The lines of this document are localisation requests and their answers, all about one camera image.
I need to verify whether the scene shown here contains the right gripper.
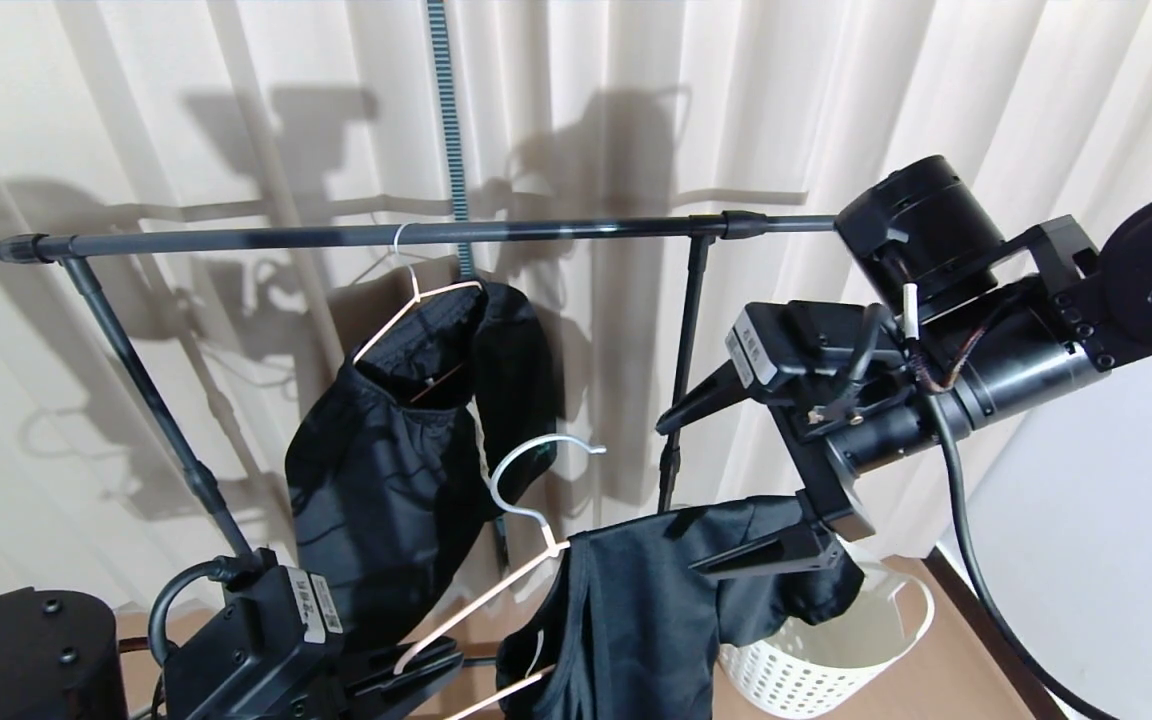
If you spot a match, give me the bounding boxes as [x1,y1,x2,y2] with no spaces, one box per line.
[656,285,1109,579]

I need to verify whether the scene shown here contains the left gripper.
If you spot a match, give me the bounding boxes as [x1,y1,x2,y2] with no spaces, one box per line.
[286,637,465,720]

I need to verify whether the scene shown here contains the pink clothes hanger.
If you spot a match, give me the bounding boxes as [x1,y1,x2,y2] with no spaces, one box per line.
[391,433,609,720]
[351,222,485,406]

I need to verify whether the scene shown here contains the black garment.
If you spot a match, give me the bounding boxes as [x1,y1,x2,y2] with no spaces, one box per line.
[496,495,867,720]

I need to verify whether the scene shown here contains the black shorts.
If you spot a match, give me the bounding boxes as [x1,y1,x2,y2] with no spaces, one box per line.
[284,282,559,651]

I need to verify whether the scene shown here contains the white laundry basket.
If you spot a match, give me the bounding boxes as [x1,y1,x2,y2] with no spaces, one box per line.
[719,545,937,719]

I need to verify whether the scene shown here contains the black clothes rack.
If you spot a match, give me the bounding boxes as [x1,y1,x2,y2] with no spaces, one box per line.
[0,210,842,671]

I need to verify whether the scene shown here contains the white curtain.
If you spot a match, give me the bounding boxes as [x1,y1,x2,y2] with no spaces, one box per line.
[0,0,1152,611]

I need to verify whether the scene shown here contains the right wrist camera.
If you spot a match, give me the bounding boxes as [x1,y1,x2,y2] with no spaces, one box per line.
[724,300,907,441]

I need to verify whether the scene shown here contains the black cable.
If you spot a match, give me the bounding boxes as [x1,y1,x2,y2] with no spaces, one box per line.
[836,305,1127,720]
[148,555,267,666]

